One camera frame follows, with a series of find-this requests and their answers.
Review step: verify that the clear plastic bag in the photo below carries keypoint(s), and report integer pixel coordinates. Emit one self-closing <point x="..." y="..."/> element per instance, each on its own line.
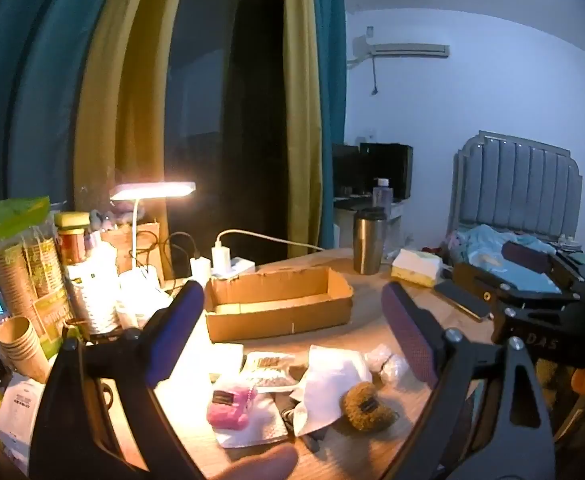
<point x="395" y="370"/>
<point x="378" y="356"/>

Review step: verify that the clear plastic water bottle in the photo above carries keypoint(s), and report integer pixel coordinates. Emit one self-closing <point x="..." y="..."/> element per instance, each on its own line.
<point x="382" y="194"/>

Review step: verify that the grey padded bed headboard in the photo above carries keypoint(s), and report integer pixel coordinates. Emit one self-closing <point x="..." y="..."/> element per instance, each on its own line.
<point x="517" y="185"/>

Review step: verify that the stack of paper cups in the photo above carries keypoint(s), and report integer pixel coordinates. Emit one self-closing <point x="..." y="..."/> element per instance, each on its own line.
<point x="20" y="350"/>

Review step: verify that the teal blanket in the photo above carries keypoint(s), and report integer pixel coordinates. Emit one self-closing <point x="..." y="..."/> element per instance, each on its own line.
<point x="487" y="245"/>

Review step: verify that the yellow lidded jar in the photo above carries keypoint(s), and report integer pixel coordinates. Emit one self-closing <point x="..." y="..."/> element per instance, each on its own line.
<point x="71" y="240"/>

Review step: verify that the clear packet of beads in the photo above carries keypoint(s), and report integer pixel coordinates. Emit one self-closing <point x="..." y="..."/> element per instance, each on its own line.
<point x="270" y="370"/>

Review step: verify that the steel tumbler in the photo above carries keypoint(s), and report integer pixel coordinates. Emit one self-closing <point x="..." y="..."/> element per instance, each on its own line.
<point x="369" y="245"/>

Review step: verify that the wide yellow curtain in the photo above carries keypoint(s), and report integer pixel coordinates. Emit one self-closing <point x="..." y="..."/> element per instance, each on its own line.
<point x="122" y="110"/>

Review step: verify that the brown paper bag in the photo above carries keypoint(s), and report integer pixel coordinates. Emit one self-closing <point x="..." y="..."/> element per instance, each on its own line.
<point x="127" y="245"/>

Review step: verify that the wall air conditioner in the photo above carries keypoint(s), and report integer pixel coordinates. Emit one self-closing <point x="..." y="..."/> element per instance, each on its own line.
<point x="407" y="50"/>

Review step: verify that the white desk lamp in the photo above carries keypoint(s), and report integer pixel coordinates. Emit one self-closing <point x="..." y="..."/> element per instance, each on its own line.
<point x="152" y="191"/>

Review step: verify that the white woven basket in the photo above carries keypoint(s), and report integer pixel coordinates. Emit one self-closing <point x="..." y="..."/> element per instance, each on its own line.
<point x="95" y="295"/>

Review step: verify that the small white charger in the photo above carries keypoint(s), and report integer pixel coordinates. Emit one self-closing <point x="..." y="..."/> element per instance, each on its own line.
<point x="201" y="267"/>

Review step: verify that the cardboard box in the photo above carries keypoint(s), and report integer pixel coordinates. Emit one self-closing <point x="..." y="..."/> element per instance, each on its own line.
<point x="277" y="315"/>

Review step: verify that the pink plush pouch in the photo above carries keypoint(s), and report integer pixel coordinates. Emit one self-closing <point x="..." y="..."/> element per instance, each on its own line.
<point x="230" y="405"/>

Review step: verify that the black monitor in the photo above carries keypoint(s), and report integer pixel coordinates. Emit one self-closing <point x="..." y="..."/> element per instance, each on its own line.
<point x="372" y="170"/>

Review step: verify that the yellow tissue pack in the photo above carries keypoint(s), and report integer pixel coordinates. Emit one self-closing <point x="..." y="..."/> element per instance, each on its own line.
<point x="415" y="267"/>

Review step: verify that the white power strip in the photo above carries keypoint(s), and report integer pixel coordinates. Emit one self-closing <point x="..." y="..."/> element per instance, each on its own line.
<point x="240" y="265"/>

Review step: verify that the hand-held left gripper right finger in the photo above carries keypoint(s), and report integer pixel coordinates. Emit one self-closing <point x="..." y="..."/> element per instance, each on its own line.
<point x="412" y="340"/>

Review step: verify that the large white charger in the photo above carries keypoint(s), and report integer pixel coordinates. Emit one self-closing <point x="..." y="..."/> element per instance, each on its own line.
<point x="220" y="257"/>

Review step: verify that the wide teal curtain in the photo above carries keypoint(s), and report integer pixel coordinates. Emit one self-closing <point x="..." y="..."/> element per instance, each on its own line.
<point x="32" y="85"/>

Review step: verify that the brown plush pouch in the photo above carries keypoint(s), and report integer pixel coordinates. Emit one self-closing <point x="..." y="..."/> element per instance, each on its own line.
<point x="367" y="407"/>

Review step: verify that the white paper bag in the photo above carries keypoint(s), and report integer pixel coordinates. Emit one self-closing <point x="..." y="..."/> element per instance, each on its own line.
<point x="20" y="415"/>

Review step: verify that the green pack of paper cups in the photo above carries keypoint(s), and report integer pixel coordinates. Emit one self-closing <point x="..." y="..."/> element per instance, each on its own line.
<point x="27" y="265"/>

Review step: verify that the dark dotted sock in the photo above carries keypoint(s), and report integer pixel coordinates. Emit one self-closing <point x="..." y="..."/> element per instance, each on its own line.
<point x="286" y="414"/>

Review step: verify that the narrow yellow curtain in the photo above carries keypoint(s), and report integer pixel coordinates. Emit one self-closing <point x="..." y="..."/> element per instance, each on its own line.
<point x="302" y="110"/>

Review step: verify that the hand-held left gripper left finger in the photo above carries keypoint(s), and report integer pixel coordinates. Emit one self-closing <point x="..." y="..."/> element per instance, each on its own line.
<point x="177" y="330"/>

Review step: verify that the narrow teal curtain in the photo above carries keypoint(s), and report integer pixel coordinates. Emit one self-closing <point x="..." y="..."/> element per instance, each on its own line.
<point x="333" y="110"/>

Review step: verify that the person's left hand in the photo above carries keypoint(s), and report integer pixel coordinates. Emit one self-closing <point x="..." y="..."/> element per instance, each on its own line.
<point x="262" y="465"/>

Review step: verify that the white plastic packaging bag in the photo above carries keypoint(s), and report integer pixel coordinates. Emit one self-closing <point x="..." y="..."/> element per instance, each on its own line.
<point x="330" y="385"/>

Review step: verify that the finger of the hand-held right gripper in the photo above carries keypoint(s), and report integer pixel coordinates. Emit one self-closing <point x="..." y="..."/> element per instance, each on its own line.
<point x="527" y="256"/>
<point x="477" y="277"/>

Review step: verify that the white paper napkin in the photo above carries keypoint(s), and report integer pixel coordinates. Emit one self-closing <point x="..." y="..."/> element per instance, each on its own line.
<point x="265" y="425"/>

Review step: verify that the dark glass window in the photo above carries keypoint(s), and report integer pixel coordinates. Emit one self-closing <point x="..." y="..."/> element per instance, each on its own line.
<point x="222" y="110"/>

